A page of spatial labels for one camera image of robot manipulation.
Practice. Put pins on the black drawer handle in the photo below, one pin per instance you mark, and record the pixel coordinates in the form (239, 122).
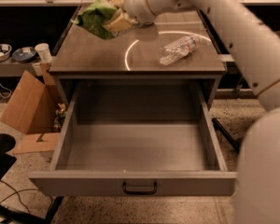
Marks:
(139, 190)

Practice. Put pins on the white paper cup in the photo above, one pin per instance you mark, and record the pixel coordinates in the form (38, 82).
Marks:
(44, 53)

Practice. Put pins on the black stand leg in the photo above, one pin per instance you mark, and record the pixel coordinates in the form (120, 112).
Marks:
(218, 126)

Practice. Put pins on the flat cardboard piece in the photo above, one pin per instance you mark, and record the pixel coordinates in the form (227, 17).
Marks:
(37, 142)

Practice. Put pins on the grey cabinet with glass top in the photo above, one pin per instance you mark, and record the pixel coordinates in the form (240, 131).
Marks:
(135, 54)

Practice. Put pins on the clear plastic water bottle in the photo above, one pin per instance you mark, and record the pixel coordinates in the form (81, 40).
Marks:
(178, 49)

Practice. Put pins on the green rice chip bag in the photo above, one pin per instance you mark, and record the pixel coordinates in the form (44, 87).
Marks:
(93, 17)

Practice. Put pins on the blue patterned bowl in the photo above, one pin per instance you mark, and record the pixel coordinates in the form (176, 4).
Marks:
(5, 50)

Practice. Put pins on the open grey top drawer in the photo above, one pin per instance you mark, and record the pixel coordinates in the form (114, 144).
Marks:
(139, 134)

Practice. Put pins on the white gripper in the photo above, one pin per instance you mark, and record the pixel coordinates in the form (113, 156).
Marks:
(134, 3)

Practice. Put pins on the dark blue bowl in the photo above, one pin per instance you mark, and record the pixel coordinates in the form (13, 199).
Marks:
(24, 55)

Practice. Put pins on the black office chair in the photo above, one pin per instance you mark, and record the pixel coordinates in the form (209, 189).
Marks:
(7, 142)

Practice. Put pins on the brown cardboard box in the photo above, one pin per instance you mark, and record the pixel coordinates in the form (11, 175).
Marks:
(32, 106)

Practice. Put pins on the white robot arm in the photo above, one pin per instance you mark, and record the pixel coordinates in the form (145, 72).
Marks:
(256, 51)

